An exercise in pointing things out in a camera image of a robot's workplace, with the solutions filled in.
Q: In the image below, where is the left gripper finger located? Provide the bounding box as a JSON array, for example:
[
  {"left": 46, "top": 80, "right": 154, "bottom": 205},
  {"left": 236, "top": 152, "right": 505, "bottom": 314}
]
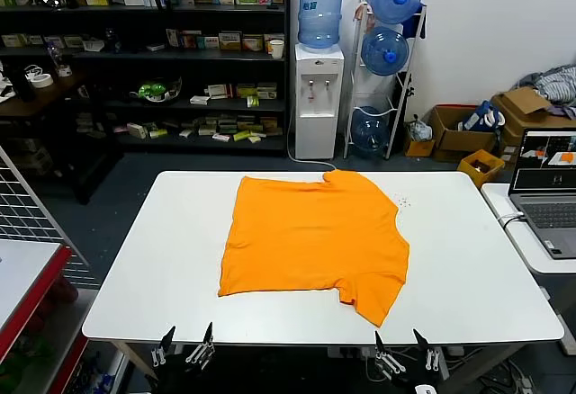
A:
[
  {"left": 151, "top": 325, "right": 177, "bottom": 369},
  {"left": 184, "top": 321, "right": 216, "bottom": 366}
]

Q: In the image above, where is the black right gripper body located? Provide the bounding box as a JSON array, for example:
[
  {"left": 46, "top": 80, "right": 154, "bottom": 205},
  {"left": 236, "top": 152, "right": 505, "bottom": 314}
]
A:
[{"left": 384, "top": 366, "right": 440, "bottom": 394}]

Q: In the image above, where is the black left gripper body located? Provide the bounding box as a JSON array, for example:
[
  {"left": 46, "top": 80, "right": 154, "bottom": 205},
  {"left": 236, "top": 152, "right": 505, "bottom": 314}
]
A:
[{"left": 152, "top": 357, "right": 217, "bottom": 394}]

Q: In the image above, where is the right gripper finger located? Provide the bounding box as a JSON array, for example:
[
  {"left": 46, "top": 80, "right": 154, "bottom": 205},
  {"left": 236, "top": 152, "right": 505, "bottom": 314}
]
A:
[
  {"left": 373, "top": 330, "right": 405, "bottom": 376},
  {"left": 412, "top": 327, "right": 441, "bottom": 373}
]

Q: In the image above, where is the orange t-shirt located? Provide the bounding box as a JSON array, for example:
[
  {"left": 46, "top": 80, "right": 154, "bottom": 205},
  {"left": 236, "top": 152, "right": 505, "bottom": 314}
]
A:
[{"left": 217, "top": 168, "right": 411, "bottom": 328}]

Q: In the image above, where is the pile of grey clothes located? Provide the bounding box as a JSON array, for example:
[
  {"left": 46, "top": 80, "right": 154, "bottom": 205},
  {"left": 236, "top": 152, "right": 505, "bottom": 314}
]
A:
[{"left": 515, "top": 64, "right": 576, "bottom": 121}]

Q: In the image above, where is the white power strip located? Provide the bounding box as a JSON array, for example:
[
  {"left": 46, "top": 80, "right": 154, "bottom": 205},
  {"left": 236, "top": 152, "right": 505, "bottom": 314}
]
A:
[{"left": 327, "top": 346, "right": 374, "bottom": 359}]

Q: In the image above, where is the white side table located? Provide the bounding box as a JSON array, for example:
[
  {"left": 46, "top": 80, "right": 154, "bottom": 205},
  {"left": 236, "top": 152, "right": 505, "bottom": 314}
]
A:
[{"left": 480, "top": 182, "right": 576, "bottom": 354}]

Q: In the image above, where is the white cart with red edge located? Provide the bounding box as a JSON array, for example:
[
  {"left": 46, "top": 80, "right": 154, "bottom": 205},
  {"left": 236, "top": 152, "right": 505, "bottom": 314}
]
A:
[{"left": 0, "top": 237, "right": 91, "bottom": 394}]

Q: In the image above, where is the grey laptop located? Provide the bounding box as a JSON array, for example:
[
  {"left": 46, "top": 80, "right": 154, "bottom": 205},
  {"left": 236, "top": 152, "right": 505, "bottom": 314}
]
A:
[{"left": 508, "top": 128, "right": 576, "bottom": 260}]

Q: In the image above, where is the yellow plastic bin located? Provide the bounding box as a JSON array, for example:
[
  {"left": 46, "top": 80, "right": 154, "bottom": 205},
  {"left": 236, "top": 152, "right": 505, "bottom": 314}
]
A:
[{"left": 456, "top": 148, "right": 506, "bottom": 187}]

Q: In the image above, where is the small cardboard box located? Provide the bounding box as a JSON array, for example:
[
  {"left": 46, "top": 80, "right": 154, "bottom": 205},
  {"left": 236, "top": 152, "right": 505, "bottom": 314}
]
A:
[{"left": 403, "top": 126, "right": 437, "bottom": 158}]

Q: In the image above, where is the open cardboard box red edge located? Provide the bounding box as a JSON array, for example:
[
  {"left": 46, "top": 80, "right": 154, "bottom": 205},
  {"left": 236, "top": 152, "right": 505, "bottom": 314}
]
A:
[{"left": 427, "top": 104, "right": 500, "bottom": 164}]

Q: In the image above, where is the crumpled plastic bag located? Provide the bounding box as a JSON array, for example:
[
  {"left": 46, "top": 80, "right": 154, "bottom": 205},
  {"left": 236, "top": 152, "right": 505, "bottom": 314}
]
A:
[{"left": 406, "top": 114, "right": 434, "bottom": 142}]

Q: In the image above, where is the brown cardboard box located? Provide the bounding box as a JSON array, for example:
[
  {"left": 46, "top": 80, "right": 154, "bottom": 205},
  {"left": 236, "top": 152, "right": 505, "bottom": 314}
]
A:
[{"left": 499, "top": 110, "right": 576, "bottom": 164}]

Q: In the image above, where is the blue white bag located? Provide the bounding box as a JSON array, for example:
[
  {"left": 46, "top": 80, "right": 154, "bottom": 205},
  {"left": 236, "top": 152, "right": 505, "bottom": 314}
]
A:
[{"left": 463, "top": 99, "right": 508, "bottom": 133}]

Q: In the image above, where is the white water dispenser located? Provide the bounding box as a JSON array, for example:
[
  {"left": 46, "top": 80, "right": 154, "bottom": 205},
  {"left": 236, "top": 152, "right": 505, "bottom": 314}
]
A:
[{"left": 294, "top": 42, "right": 346, "bottom": 160}]

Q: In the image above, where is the white box with red stripe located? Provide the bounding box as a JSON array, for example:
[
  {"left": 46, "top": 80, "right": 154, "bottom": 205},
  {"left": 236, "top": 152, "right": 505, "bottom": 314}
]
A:
[{"left": 206, "top": 83, "right": 235, "bottom": 99}]

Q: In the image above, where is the glass bowl with green contents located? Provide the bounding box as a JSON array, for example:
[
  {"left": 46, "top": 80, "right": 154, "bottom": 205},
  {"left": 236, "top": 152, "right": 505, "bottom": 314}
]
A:
[{"left": 129, "top": 76, "right": 184, "bottom": 107}]

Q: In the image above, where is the flattened cardboard box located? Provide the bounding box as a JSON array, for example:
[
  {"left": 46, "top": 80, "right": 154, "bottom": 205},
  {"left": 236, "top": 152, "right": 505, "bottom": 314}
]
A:
[{"left": 490, "top": 86, "right": 555, "bottom": 121}]

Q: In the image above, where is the black stand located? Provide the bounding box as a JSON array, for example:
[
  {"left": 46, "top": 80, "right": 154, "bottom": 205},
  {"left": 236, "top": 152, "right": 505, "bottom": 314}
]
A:
[{"left": 393, "top": 69, "right": 418, "bottom": 143}]

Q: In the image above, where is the white metal jug rack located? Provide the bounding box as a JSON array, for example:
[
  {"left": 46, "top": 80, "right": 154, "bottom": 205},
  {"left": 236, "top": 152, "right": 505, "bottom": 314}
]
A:
[{"left": 344, "top": 0, "right": 428, "bottom": 160}]

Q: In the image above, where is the brown wooden table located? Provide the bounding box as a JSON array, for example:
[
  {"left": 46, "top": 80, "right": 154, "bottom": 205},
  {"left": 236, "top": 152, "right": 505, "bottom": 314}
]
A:
[{"left": 0, "top": 68, "right": 94, "bottom": 121}]

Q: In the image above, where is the black shelving unit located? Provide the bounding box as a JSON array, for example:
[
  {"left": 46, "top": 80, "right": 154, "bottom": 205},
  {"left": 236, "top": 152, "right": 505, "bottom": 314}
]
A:
[{"left": 0, "top": 0, "right": 292, "bottom": 204}]

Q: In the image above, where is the white tape roll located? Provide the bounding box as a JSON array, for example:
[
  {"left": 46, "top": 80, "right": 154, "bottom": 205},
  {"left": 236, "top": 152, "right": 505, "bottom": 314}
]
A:
[{"left": 24, "top": 64, "right": 55, "bottom": 90}]

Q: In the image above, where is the black cylinder container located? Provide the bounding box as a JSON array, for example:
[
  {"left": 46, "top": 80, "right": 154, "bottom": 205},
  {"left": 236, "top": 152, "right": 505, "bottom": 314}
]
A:
[{"left": 11, "top": 67, "right": 38, "bottom": 102}]

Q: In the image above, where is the yellow orange medicine box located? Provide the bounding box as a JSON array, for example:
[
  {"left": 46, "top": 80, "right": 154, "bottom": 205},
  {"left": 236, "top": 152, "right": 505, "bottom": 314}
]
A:
[{"left": 219, "top": 31, "right": 244, "bottom": 50}]

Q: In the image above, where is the dark blue glass bottle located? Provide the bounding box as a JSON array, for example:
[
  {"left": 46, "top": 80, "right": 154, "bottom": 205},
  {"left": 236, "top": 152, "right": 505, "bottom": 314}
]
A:
[{"left": 104, "top": 27, "right": 122, "bottom": 54}]

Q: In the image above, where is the orange white medicine box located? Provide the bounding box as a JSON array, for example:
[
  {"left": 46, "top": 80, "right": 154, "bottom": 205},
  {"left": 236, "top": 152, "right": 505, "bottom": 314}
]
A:
[{"left": 263, "top": 32, "right": 286, "bottom": 56}]

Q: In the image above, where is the clear plastic bottle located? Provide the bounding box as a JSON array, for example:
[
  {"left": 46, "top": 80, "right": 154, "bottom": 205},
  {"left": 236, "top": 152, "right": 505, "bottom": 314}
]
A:
[{"left": 46, "top": 38, "right": 64, "bottom": 74}]

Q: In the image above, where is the blue water jug with label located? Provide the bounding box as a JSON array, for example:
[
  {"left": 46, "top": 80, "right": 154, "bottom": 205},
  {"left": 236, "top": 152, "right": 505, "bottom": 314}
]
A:
[{"left": 297, "top": 0, "right": 346, "bottom": 51}]

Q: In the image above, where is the white wire grid panel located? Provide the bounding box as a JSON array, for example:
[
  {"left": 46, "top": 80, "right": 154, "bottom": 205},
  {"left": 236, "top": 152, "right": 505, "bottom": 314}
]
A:
[{"left": 0, "top": 144, "right": 100, "bottom": 285}]

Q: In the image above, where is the white dispenser hose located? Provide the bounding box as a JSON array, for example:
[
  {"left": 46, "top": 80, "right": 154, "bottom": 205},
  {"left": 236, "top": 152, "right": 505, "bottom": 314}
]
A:
[{"left": 285, "top": 110, "right": 339, "bottom": 174}]

